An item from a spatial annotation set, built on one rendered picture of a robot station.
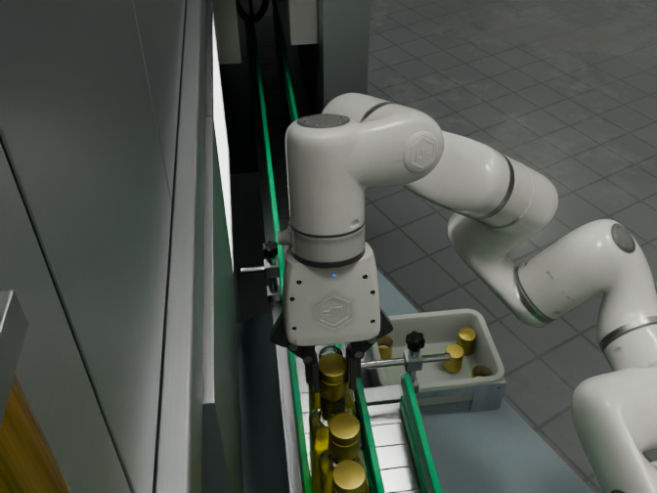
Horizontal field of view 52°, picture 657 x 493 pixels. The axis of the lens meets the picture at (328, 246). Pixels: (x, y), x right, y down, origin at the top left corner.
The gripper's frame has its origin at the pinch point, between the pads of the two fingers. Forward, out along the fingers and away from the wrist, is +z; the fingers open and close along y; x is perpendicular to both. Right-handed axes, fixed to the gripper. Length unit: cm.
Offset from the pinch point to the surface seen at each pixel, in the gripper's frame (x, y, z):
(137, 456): -31.7, -14.4, -19.0
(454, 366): 38, 26, 31
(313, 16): 110, 9, -23
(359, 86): 104, 19, -7
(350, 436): -6.5, 1.0, 4.1
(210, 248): 2.9, -12.1, -14.8
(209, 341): -9.5, -12.1, -11.5
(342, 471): -10.4, -0.4, 5.1
